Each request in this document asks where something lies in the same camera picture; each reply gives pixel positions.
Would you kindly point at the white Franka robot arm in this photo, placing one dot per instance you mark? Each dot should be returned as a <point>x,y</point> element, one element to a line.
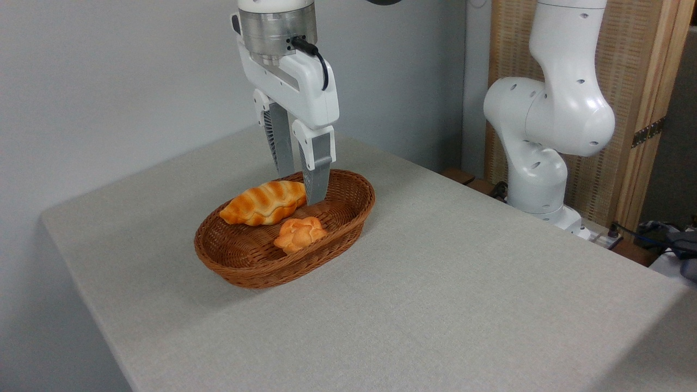
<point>561,109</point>

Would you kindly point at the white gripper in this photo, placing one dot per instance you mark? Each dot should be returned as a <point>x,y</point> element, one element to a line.
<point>305,87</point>

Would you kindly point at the metal screen hinge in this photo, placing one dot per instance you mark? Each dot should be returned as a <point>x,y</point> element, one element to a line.
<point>647,133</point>

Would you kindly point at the long croissant bread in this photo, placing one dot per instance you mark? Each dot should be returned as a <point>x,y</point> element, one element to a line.
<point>264,204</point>

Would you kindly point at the grey device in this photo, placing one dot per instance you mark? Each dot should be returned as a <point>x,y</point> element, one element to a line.
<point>687,253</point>

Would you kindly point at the brown wicker basket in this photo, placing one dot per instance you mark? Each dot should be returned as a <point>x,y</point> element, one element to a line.
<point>245,256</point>

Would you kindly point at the small braided bread roll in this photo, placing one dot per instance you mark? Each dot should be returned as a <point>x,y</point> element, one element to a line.
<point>299,234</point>

